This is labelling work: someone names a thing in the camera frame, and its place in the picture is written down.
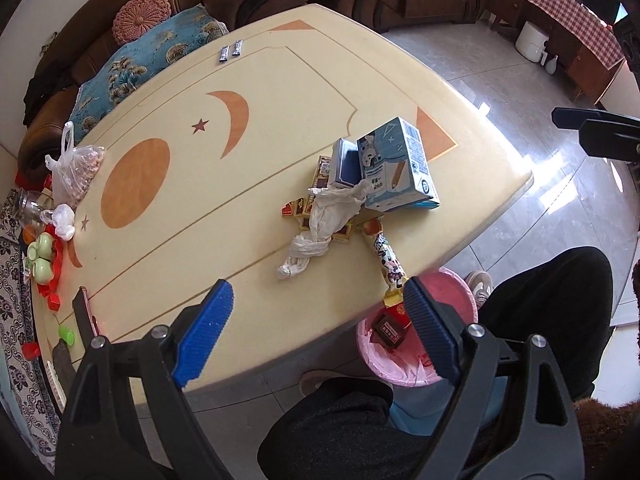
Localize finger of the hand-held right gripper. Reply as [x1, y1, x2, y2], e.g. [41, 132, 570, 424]
[581, 119, 640, 162]
[552, 107, 640, 133]

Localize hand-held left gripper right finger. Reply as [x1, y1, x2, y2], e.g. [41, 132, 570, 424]
[402, 275, 586, 480]

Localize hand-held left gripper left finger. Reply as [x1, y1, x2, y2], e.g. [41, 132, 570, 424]
[55, 279, 236, 480]

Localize brown packet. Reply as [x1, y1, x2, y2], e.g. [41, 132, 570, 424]
[371, 312, 407, 348]

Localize red gold packet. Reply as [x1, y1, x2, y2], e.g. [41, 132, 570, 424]
[382, 287, 416, 331]

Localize pink trash bin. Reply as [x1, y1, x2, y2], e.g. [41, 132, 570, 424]
[356, 267, 480, 388]

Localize cow print wrapper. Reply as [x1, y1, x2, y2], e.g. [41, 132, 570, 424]
[367, 230, 407, 291]

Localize pile of small brown packets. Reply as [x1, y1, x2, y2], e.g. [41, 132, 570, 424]
[280, 195, 383, 242]

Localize white plastic bag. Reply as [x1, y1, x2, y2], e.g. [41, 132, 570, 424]
[276, 178, 375, 279]

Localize light blue milk carton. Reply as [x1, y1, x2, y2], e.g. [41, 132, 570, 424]
[356, 116, 441, 212]

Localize blue and white box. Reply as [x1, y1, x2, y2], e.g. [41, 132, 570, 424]
[331, 138, 367, 189]

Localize red patterned box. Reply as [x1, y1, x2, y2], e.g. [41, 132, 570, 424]
[314, 156, 337, 188]

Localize wooden cabinet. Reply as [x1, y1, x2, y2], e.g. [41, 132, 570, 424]
[487, 0, 626, 106]

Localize person's right shoe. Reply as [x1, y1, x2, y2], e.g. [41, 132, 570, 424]
[465, 270, 496, 308]

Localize person's shoe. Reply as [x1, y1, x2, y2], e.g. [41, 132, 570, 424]
[465, 270, 496, 308]
[300, 370, 351, 396]

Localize white round appliance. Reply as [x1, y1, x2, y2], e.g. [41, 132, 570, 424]
[515, 20, 551, 65]

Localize red checked cloth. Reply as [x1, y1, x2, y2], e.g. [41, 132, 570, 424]
[492, 0, 626, 71]

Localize pink smartphone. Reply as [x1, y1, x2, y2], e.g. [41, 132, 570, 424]
[72, 286, 101, 341]

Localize person's right leg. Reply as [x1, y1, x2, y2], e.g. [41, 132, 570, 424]
[477, 246, 616, 401]

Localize person's leg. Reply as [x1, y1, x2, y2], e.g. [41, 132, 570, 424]
[477, 246, 616, 401]
[257, 377, 501, 480]

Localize person's left shoe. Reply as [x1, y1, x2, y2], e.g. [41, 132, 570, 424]
[300, 370, 351, 396]

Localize person's left leg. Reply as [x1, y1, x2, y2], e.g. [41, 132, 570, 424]
[257, 377, 501, 480]

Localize small white crumpled bag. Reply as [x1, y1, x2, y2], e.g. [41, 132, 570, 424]
[47, 204, 76, 240]

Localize black white patterned cloth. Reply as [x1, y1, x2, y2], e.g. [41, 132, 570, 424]
[0, 190, 61, 461]

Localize plastic bag of peanuts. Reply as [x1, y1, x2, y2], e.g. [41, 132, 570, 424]
[45, 121, 107, 211]

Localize brown fuzzy rug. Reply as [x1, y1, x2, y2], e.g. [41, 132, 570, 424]
[570, 395, 640, 466]

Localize glass jar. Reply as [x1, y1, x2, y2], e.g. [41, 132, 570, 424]
[12, 189, 53, 223]

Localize black clothing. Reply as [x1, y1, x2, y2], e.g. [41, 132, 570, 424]
[22, 77, 76, 126]

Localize blue floral cushion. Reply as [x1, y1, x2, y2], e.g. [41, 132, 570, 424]
[67, 4, 231, 141]

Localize pink crochet cushion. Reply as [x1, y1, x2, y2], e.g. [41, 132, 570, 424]
[112, 0, 173, 45]

